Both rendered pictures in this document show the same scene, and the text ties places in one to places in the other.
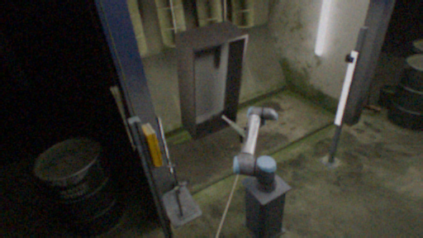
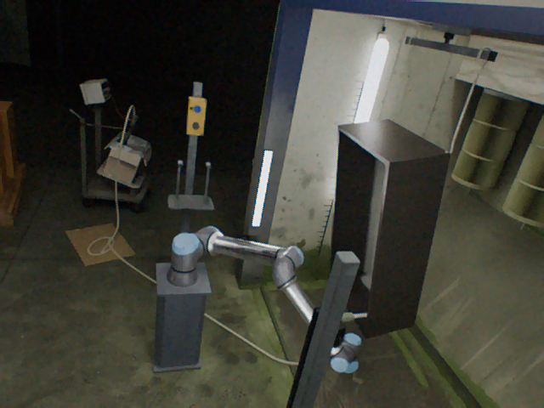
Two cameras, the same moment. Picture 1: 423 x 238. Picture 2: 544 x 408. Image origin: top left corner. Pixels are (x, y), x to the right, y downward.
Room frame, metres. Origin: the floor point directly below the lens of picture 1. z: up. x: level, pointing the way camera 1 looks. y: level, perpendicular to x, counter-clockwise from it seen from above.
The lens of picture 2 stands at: (2.19, -2.33, 2.16)
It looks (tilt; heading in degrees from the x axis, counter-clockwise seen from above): 26 degrees down; 95
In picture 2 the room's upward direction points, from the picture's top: 11 degrees clockwise
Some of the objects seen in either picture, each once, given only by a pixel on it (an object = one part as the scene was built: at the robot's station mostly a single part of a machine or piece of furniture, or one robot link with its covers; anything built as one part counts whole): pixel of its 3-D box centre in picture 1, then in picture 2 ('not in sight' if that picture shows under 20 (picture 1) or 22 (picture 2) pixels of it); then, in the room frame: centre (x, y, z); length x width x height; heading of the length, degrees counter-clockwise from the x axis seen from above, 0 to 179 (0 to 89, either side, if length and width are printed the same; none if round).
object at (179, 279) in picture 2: (265, 180); (183, 270); (1.52, -0.41, 0.69); 0.19 x 0.19 x 0.10
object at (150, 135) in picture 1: (151, 145); (195, 116); (1.24, 0.37, 1.42); 0.12 x 0.06 x 0.26; 27
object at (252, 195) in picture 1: (263, 207); (178, 317); (1.52, -0.41, 0.32); 0.31 x 0.31 x 0.64; 27
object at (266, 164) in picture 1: (264, 168); (185, 251); (1.52, -0.41, 0.83); 0.17 x 0.15 x 0.18; 71
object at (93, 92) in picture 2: not in sight; (113, 146); (0.01, 1.38, 0.64); 0.73 x 0.50 x 1.27; 17
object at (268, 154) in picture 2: (163, 146); (261, 189); (1.78, 0.43, 0.96); 0.06 x 0.02 x 0.63; 27
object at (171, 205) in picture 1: (179, 205); (190, 201); (1.28, 0.30, 0.78); 0.31 x 0.23 x 0.01; 27
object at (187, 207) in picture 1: (178, 189); (192, 183); (1.29, 0.28, 0.95); 0.26 x 0.15 x 0.32; 27
